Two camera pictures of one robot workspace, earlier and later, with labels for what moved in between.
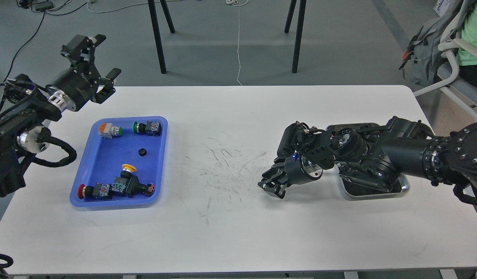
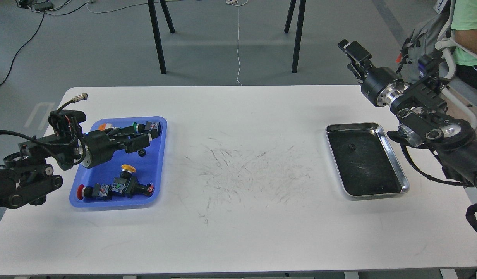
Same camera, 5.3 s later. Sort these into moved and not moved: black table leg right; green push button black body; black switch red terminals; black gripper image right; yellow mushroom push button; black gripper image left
Moved: black gripper image left; black gripper image right
Not moved: black table leg right; green push button black body; black switch red terminals; yellow mushroom push button
